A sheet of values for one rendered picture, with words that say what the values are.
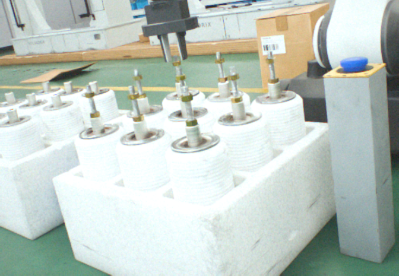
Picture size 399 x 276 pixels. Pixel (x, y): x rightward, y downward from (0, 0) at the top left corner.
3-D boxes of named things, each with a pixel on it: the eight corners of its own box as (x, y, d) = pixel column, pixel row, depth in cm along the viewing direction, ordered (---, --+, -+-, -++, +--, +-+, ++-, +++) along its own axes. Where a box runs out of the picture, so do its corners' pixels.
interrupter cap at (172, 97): (184, 91, 106) (184, 88, 106) (206, 92, 101) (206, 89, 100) (159, 100, 102) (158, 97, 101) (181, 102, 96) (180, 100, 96)
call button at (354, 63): (347, 69, 72) (346, 56, 72) (372, 69, 70) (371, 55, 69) (336, 75, 69) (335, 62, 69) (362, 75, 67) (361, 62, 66)
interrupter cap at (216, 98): (221, 105, 88) (220, 102, 88) (200, 101, 95) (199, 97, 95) (251, 95, 92) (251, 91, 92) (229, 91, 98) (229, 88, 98)
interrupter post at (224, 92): (224, 100, 92) (221, 84, 91) (217, 99, 94) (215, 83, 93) (233, 97, 93) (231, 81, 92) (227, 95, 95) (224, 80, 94)
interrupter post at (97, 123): (96, 136, 83) (92, 119, 82) (91, 134, 85) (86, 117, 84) (108, 132, 84) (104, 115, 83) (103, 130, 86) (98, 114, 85)
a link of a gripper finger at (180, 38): (180, 61, 97) (174, 31, 95) (185, 57, 100) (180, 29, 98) (187, 60, 96) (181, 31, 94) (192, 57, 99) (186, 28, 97)
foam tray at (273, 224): (198, 178, 119) (185, 113, 113) (342, 206, 93) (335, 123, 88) (75, 259, 91) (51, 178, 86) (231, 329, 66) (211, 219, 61)
